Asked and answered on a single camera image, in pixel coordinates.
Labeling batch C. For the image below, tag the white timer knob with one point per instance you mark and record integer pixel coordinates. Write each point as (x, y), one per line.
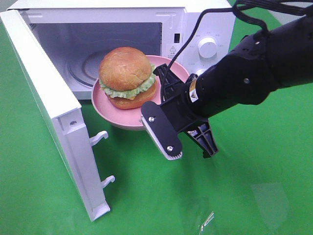
(201, 71)

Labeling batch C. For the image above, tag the upper white power knob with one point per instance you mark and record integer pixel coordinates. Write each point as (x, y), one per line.
(207, 47)

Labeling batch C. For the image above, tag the burger with lettuce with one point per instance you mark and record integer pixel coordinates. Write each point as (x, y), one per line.
(126, 77)

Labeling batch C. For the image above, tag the white microwave door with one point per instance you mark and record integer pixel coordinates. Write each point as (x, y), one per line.
(62, 113)

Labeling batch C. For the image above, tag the pink round plate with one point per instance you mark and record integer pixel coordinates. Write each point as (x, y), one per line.
(130, 119)

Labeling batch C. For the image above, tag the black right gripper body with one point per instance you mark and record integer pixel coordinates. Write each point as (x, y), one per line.
(165, 121)

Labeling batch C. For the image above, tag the white microwave oven body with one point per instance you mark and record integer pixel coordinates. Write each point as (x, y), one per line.
(62, 26)

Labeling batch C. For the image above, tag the white warning label sticker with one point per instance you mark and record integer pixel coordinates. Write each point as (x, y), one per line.
(171, 50)

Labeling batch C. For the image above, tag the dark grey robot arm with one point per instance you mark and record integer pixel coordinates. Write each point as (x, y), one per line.
(257, 66)

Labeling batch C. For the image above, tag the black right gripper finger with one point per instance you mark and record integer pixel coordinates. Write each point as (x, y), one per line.
(172, 87)
(203, 137)

